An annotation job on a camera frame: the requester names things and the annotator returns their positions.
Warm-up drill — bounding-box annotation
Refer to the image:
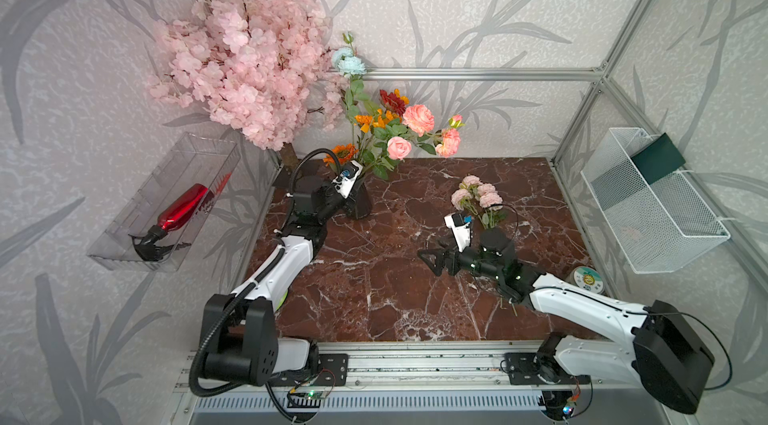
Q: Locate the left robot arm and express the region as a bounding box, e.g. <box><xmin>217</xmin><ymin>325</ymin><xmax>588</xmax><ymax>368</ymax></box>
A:
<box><xmin>189</xmin><ymin>165</ymin><xmax>359</xmax><ymax>397</ymax></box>

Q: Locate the pink rose stem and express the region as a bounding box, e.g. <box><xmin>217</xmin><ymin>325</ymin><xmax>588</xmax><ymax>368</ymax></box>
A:
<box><xmin>386</xmin><ymin>136</ymin><xmax>412</xmax><ymax>161</ymax></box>

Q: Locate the round tape roll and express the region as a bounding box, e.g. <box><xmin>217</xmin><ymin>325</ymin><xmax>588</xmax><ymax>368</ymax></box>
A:
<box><xmin>568</xmin><ymin>266</ymin><xmax>605</xmax><ymax>295</ymax></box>

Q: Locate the red spray bottle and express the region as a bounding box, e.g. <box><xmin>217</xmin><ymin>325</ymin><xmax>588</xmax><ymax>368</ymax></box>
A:
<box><xmin>131</xmin><ymin>183</ymin><xmax>214</xmax><ymax>262</ymax></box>

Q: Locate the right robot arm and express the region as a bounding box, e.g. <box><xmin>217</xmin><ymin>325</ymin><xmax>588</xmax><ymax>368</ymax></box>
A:
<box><xmin>417</xmin><ymin>223</ymin><xmax>715</xmax><ymax>415</ymax></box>

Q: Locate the aluminium mounting rail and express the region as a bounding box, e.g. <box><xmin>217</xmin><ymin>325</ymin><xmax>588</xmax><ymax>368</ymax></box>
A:
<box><xmin>198</xmin><ymin>336</ymin><xmax>642</xmax><ymax>391</ymax></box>

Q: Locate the pink cherry blossom tree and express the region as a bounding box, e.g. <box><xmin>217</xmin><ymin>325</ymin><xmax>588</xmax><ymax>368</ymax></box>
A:
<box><xmin>148</xmin><ymin>0</ymin><xmax>344</xmax><ymax>151</ymax></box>

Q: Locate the clear plastic wall bin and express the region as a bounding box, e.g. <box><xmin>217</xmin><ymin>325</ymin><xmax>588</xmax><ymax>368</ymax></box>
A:
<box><xmin>87</xmin><ymin>133</ymin><xmax>240</xmax><ymax>273</ymax></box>

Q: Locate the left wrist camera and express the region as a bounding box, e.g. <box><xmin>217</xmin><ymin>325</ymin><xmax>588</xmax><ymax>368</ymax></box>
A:
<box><xmin>332</xmin><ymin>160</ymin><xmax>363</xmax><ymax>199</ymax></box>

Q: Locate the pink carnation stem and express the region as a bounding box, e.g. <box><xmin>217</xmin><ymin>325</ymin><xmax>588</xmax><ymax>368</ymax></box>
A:
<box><xmin>450</xmin><ymin>175</ymin><xmax>505</xmax><ymax>229</ymax></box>
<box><xmin>467</xmin><ymin>183</ymin><xmax>520</xmax><ymax>304</ymax></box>

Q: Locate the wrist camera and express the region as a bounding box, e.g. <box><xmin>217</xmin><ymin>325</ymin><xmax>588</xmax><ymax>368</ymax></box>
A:
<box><xmin>444</xmin><ymin>212</ymin><xmax>472</xmax><ymax>252</ymax></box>
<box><xmin>332</xmin><ymin>160</ymin><xmax>363</xmax><ymax>199</ymax></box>

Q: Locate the white wire mesh basket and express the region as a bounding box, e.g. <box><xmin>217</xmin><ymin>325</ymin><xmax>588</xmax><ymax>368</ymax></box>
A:
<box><xmin>581</xmin><ymin>127</ymin><xmax>731</xmax><ymax>274</ymax></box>

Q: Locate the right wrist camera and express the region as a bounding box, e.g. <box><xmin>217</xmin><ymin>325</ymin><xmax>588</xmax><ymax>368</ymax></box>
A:
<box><xmin>444</xmin><ymin>212</ymin><xmax>472</xmax><ymax>252</ymax></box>

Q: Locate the mixed flower bouquet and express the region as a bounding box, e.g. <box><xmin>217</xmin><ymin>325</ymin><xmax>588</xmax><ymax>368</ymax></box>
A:
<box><xmin>323</xmin><ymin>32</ymin><xmax>464</xmax><ymax>180</ymax></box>

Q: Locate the green yellow spatula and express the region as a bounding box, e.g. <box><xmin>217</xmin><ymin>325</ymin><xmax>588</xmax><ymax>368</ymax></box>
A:
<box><xmin>274</xmin><ymin>290</ymin><xmax>288</xmax><ymax>312</ymax></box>

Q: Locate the dark glass vase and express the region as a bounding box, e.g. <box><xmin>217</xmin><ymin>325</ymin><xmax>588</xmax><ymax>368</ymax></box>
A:
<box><xmin>343</xmin><ymin>181</ymin><xmax>372</xmax><ymax>221</ymax></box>

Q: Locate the dark green card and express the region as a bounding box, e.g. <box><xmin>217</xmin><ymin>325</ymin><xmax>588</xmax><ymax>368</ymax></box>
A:
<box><xmin>630</xmin><ymin>133</ymin><xmax>686</xmax><ymax>185</ymax></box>

